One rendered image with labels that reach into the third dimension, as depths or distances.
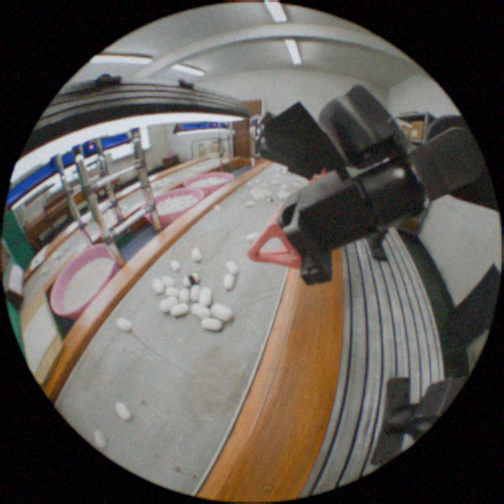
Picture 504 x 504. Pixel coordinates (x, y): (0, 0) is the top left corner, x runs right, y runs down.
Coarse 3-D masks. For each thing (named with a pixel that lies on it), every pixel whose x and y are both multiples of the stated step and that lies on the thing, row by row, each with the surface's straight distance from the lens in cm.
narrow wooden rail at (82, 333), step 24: (264, 168) 119; (216, 192) 70; (192, 216) 53; (168, 240) 45; (144, 264) 41; (120, 288) 39; (96, 312) 40; (72, 336) 43; (72, 360) 42; (48, 384) 47
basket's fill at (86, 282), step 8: (88, 264) 66; (96, 264) 60; (104, 264) 57; (80, 272) 65; (88, 272) 59; (96, 272) 57; (104, 272) 53; (72, 280) 65; (80, 280) 61; (88, 280) 57; (96, 280) 53; (72, 288) 60; (80, 288) 57; (88, 288) 53; (96, 288) 50; (64, 296) 62; (72, 296) 57; (80, 296) 54; (88, 296) 51; (64, 304) 61; (72, 304) 55; (80, 304) 52
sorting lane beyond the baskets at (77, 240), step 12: (192, 168) 145; (156, 192) 99; (120, 204) 104; (132, 204) 94; (96, 228) 88; (72, 240) 96; (84, 240) 84; (72, 252) 82; (48, 264) 95; (60, 264) 82; (36, 276) 98; (48, 276) 83; (24, 288) 104; (36, 288) 87; (24, 300) 93
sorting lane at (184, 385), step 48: (240, 192) 75; (288, 192) 78; (192, 240) 46; (240, 240) 43; (144, 288) 39; (240, 288) 32; (96, 336) 40; (144, 336) 33; (192, 336) 29; (240, 336) 28; (96, 384) 37; (144, 384) 31; (192, 384) 27; (240, 384) 26; (144, 432) 31; (192, 432) 28; (192, 480) 31
